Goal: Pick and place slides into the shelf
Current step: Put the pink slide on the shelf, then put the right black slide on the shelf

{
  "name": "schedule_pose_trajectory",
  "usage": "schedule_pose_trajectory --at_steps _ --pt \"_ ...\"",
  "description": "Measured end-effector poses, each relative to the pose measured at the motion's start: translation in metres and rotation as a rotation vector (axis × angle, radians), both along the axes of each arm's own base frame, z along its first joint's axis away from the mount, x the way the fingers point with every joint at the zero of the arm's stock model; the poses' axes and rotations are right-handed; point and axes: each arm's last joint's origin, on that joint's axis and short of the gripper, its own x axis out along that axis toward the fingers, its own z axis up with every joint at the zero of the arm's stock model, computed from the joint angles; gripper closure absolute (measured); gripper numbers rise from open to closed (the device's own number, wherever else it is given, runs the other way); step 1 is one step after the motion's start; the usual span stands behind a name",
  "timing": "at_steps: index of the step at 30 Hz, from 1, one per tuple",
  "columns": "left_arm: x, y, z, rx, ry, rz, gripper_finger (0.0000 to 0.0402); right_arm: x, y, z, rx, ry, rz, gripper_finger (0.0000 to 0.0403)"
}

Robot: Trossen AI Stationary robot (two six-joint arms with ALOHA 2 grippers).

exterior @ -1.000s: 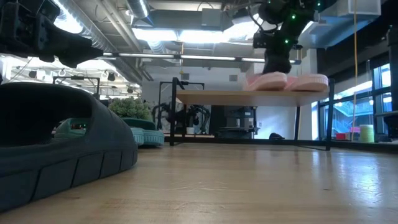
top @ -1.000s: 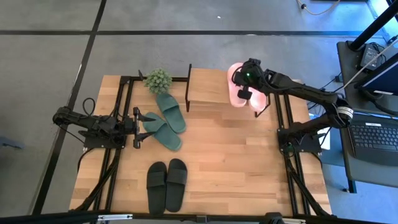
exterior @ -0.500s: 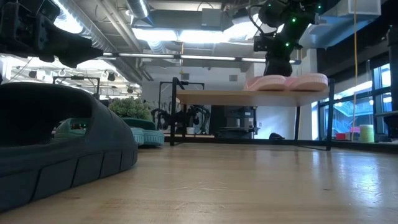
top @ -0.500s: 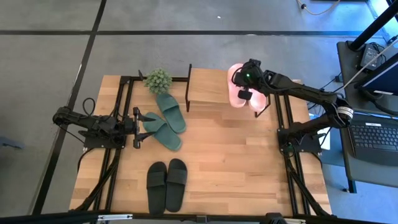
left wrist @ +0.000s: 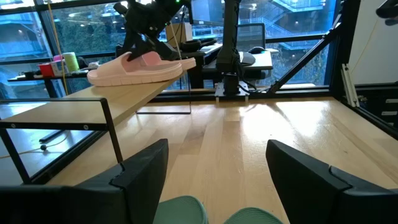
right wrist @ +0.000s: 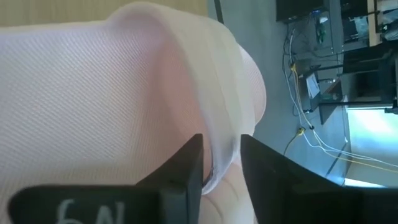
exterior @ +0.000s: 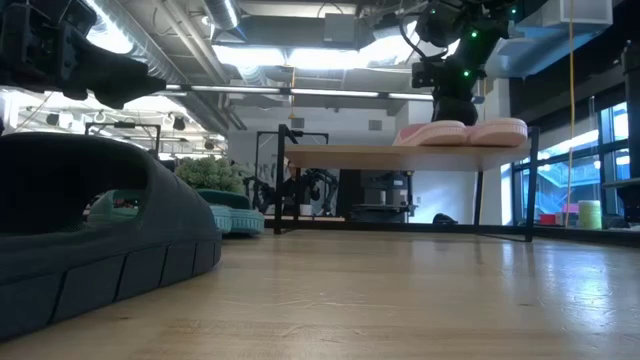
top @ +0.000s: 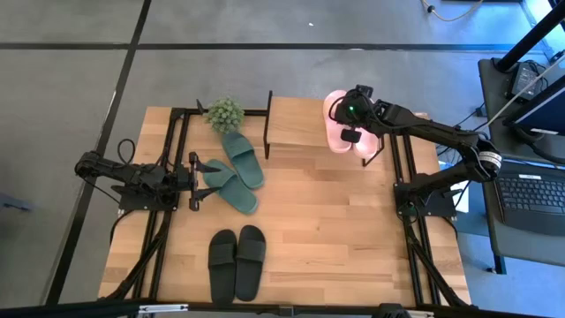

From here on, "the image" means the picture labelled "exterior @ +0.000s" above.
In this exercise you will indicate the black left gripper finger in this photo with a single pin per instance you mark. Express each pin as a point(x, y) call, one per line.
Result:
point(130, 90)
point(100, 65)

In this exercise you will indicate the pink rubber slide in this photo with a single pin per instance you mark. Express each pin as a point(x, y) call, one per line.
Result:
point(435, 134)
point(500, 132)

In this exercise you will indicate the dark grey rubber slide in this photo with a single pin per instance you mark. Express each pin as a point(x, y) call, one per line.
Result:
point(150, 250)

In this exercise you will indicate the black background robot arm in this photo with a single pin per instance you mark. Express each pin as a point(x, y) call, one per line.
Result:
point(261, 190)
point(322, 185)

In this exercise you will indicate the black track spotlight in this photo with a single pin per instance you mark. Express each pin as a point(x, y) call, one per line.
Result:
point(179, 123)
point(52, 119)

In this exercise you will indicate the green plant in white pot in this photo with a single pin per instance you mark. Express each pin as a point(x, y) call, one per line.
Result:
point(210, 174)

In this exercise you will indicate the black round object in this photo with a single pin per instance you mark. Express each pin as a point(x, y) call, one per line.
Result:
point(445, 219)

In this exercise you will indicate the black equipment rack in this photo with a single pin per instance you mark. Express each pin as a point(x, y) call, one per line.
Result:
point(375, 195)

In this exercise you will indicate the long linear ceiling light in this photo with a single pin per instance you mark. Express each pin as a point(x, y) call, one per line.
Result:
point(330, 93)

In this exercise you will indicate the grey ceiling unit box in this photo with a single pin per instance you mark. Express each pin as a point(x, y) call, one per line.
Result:
point(341, 28)

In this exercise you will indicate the red box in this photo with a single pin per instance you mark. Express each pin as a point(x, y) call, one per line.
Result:
point(547, 219)

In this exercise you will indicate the pink box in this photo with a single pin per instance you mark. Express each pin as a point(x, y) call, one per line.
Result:
point(571, 208)

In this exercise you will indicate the yellow-green cylinder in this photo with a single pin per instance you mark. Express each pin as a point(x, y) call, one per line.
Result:
point(590, 214)

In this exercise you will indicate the person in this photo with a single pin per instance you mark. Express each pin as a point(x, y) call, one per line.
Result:
point(291, 187)

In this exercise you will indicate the black background station frame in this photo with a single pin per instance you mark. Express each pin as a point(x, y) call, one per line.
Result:
point(124, 125)
point(295, 133)

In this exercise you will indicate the square wall vent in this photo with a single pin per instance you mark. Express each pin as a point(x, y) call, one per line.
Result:
point(375, 125)
point(297, 123)

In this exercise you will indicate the wooden shelf black metal frame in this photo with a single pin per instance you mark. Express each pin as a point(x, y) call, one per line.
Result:
point(390, 159)

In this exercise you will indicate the round silver air duct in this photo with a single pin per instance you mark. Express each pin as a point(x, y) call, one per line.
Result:
point(222, 14)

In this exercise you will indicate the black upright post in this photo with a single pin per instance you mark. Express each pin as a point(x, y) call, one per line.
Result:
point(632, 125)

